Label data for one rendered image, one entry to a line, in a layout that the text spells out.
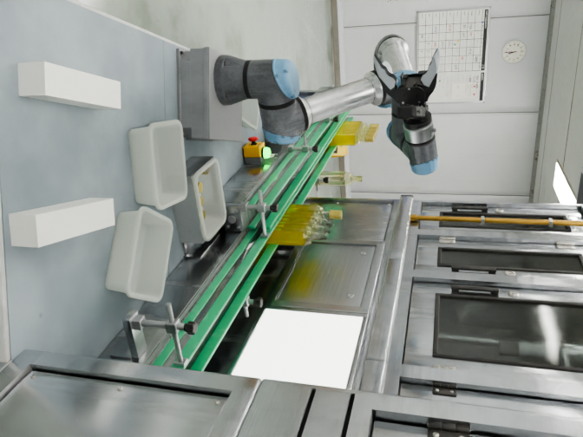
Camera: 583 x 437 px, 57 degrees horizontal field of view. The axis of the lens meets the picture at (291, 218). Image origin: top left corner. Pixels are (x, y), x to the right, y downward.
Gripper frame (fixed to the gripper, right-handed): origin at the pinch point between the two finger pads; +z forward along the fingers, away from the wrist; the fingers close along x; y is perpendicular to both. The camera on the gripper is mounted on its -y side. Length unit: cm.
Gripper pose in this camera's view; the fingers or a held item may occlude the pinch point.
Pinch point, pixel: (403, 52)
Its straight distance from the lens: 131.2
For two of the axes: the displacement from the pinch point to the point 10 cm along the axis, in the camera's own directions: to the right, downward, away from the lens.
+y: 3.7, -6.7, 6.4
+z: -2.8, -7.4, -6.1
